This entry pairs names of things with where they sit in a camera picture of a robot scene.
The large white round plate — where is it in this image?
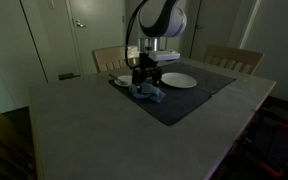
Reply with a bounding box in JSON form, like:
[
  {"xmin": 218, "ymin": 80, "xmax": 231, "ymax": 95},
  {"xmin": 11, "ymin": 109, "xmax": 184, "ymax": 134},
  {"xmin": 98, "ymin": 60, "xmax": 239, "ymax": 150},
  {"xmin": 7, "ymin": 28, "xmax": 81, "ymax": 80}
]
[{"xmin": 160, "ymin": 72, "xmax": 198, "ymax": 89}]

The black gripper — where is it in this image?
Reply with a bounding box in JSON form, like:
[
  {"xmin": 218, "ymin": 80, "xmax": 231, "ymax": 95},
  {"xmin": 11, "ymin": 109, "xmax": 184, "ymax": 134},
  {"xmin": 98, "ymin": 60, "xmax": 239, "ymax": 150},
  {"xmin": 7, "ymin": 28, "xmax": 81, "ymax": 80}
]
[{"xmin": 131, "ymin": 52, "xmax": 162, "ymax": 88}]

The wooden slat-back chair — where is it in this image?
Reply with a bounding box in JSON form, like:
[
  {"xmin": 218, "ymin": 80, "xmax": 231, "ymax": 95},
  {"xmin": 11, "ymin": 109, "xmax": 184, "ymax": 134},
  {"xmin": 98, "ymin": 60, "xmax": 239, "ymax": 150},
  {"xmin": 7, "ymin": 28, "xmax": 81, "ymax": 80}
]
[
  {"xmin": 91, "ymin": 45, "xmax": 142, "ymax": 74},
  {"xmin": 203, "ymin": 44, "xmax": 265, "ymax": 75},
  {"xmin": 0, "ymin": 99, "xmax": 37, "ymax": 180}
]

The metal spoon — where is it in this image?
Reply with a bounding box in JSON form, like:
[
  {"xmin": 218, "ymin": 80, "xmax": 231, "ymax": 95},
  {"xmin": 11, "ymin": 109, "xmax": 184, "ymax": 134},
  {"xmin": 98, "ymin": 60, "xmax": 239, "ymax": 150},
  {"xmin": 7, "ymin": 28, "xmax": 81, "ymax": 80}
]
[{"xmin": 108, "ymin": 73, "xmax": 128, "ymax": 85}]

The white door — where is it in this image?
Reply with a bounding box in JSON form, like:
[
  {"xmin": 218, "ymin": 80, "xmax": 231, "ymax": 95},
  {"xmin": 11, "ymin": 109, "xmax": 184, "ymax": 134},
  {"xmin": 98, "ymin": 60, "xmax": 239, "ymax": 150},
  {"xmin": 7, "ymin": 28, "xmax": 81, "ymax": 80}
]
[{"xmin": 66, "ymin": 0, "xmax": 126, "ymax": 75}]

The metal lever door handle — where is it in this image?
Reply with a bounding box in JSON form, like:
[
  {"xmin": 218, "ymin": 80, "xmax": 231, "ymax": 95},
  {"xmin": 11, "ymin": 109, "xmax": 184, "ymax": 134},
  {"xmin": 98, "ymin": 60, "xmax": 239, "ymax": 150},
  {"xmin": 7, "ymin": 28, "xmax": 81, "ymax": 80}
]
[{"xmin": 75, "ymin": 19, "xmax": 87, "ymax": 29}]

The small white round plate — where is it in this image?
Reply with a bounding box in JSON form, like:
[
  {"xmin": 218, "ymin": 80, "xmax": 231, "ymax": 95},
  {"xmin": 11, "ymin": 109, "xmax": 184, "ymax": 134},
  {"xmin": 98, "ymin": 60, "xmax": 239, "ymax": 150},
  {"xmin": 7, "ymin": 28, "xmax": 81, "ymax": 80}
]
[{"xmin": 113, "ymin": 74, "xmax": 134, "ymax": 88}]

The grey closed door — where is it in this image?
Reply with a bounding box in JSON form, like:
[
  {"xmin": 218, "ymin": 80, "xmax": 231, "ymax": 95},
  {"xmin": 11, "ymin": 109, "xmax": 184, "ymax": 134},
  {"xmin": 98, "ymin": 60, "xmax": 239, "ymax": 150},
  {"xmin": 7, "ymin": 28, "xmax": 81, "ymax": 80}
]
[{"xmin": 189, "ymin": 0, "xmax": 252, "ymax": 63}]

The blue cloth towel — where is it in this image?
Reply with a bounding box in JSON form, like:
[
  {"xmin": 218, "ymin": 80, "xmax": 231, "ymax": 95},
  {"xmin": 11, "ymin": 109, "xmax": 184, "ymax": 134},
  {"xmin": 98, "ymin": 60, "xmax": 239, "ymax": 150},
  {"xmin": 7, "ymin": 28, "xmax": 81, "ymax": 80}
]
[{"xmin": 128, "ymin": 82, "xmax": 167, "ymax": 104}]

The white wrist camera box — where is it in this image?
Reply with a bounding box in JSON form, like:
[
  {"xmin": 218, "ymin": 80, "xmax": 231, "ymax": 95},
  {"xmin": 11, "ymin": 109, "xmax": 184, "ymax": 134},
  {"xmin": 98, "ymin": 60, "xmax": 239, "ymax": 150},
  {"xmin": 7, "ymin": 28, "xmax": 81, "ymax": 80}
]
[{"xmin": 148, "ymin": 49, "xmax": 182, "ymax": 62}]

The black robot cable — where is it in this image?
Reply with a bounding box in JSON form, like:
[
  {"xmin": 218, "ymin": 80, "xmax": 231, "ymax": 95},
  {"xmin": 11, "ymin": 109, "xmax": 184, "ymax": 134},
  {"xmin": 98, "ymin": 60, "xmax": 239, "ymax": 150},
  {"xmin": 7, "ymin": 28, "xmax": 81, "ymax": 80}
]
[{"xmin": 124, "ymin": 0, "xmax": 150, "ymax": 70}]

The large dark grey placemat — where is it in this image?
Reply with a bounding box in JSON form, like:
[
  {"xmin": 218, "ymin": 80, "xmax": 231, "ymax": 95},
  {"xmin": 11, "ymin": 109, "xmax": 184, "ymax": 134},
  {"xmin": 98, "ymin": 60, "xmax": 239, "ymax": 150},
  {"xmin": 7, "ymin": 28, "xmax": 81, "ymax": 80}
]
[{"xmin": 108, "ymin": 68, "xmax": 213, "ymax": 127}]

